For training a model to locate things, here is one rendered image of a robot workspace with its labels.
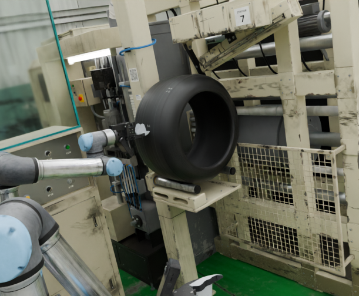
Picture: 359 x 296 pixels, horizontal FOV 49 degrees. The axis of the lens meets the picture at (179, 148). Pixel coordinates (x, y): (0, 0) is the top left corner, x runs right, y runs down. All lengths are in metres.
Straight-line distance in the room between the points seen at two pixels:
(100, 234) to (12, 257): 1.70
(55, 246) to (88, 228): 1.47
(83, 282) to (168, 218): 1.45
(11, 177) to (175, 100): 0.83
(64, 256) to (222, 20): 1.44
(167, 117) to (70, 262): 1.03
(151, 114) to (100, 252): 1.02
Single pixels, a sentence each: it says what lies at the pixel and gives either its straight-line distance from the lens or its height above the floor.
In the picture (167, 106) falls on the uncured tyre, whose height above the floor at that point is 1.36.
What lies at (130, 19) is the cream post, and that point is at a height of 1.80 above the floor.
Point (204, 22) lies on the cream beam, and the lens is 2.15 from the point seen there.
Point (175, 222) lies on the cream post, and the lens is 2.46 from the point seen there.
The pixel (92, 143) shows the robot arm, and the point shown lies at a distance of 1.72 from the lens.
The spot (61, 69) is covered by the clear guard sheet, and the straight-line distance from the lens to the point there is 2.35.
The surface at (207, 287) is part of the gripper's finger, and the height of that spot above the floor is 1.04.
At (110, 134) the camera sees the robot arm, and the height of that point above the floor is 1.30.
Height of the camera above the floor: 1.62
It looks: 15 degrees down
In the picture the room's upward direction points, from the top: 11 degrees counter-clockwise
